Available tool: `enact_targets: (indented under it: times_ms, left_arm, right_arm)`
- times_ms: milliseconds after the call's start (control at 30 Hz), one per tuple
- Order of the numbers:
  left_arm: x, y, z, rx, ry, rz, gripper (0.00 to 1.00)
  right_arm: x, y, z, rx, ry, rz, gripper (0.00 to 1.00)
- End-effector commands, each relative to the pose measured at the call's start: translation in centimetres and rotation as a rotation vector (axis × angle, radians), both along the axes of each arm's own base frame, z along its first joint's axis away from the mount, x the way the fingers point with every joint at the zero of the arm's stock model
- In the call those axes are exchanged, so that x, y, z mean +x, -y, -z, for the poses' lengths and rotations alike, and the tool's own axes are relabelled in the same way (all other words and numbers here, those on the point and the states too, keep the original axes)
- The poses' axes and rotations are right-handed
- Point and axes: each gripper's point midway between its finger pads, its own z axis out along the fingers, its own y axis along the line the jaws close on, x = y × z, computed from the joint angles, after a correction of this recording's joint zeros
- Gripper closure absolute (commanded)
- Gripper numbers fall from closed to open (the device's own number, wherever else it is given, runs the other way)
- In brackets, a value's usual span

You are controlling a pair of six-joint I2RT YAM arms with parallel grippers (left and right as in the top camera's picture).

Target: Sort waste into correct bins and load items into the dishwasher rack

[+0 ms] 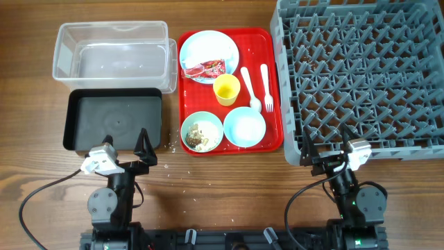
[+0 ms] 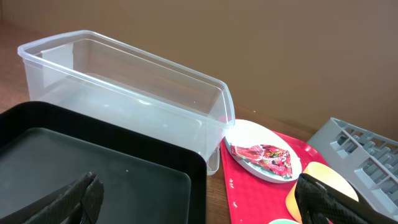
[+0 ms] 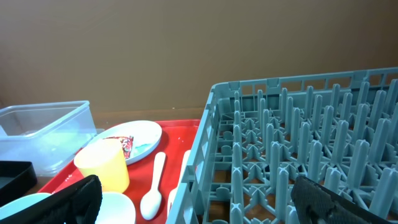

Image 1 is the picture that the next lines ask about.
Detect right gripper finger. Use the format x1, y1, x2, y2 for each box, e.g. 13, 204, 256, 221
300, 131, 319, 166
341, 124, 359, 143

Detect rice and food scraps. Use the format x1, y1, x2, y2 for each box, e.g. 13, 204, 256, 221
185, 121, 221, 153

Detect green bowl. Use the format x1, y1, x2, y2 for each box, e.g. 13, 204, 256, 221
180, 111, 224, 153

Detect white plastic fork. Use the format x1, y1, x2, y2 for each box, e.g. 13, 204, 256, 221
260, 64, 274, 113

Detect light blue bowl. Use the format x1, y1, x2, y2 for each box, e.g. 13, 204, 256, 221
223, 106, 266, 148

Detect white plastic spoon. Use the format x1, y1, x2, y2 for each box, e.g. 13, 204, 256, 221
240, 67, 262, 113

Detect yellow plastic cup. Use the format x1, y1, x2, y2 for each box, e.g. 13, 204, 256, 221
213, 74, 241, 106

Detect red snack wrapper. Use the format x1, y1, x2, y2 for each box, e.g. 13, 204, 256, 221
184, 59, 226, 79

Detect light blue plate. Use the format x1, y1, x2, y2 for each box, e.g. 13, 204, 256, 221
179, 31, 240, 84

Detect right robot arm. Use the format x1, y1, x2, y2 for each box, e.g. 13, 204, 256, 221
300, 124, 388, 249

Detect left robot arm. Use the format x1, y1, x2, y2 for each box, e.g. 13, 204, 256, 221
80, 128, 157, 250

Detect grey dishwasher rack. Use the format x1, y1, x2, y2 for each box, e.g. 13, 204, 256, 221
270, 1, 443, 165

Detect black plastic tray bin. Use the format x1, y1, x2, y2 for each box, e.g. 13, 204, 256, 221
62, 88, 162, 151

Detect clear plastic bin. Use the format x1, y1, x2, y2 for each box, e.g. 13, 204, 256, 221
52, 21, 178, 94

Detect red serving tray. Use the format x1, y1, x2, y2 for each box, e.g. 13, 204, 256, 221
178, 28, 284, 156

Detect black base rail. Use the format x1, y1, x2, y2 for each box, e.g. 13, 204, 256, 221
79, 227, 388, 250

